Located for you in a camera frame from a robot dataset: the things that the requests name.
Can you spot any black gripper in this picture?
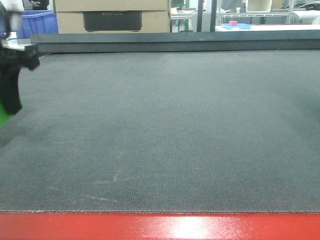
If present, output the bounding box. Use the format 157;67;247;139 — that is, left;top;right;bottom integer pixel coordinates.
0;44;40;115

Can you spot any green toy block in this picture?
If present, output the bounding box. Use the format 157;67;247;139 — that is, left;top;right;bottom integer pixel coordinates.
0;100;23;126

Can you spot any dark conveyor belt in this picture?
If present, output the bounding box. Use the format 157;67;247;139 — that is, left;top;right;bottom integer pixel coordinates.
0;50;320;213

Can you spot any pink block on tray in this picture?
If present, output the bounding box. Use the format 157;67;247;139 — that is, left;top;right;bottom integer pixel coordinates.
228;20;238;26

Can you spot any white paper cup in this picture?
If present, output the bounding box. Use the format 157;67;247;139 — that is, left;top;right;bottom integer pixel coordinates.
6;32;18;46

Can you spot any blue plastic crate background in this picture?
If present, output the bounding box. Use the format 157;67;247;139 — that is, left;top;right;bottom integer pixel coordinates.
17;10;59;39

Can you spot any cardboard box with black print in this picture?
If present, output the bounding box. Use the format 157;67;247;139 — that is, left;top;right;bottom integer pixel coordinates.
54;0;171;34

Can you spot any blue shallow tray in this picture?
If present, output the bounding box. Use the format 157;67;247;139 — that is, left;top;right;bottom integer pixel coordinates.
221;23;252;30

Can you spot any red conveyor frame edge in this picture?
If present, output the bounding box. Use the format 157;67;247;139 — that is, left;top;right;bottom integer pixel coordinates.
0;212;320;240

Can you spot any dark conveyor back rail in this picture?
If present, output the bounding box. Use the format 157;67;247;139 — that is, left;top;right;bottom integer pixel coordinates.
30;29;320;54

